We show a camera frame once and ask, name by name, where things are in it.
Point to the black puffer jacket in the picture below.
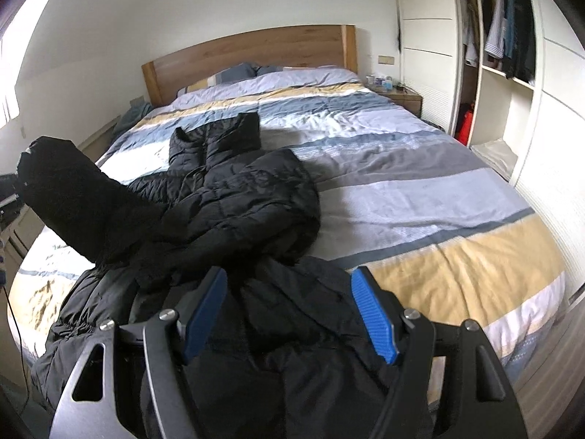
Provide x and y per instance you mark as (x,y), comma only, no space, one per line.
(256,201)

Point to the white wardrobe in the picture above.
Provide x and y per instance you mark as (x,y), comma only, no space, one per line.
(425,45)

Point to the blue striped pillow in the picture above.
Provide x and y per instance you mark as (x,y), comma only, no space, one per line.
(215,80)
(269,69)

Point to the red bag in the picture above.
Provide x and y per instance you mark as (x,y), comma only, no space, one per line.
(465,125)

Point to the wall switch plate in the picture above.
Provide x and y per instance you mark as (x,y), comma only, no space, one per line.
(385,59)

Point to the bright window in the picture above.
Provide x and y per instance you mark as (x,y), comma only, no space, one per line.
(18,32)

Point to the teal cloth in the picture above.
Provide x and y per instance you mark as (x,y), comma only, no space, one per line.
(132,116)

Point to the wooden headboard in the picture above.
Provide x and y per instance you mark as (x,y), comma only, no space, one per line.
(256,50)

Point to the hanging clothes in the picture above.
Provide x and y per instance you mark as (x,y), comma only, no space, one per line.
(507,23)

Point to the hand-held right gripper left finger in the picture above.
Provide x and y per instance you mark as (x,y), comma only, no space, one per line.
(208,311)

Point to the wooden nightstand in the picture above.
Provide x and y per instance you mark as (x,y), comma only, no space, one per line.
(402,98)

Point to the beige drawer unit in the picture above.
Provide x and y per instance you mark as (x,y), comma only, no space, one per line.
(18,233)

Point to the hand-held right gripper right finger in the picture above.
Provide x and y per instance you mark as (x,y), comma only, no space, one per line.
(374,315)

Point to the small blue box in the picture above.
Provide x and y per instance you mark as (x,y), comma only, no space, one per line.
(388,84)

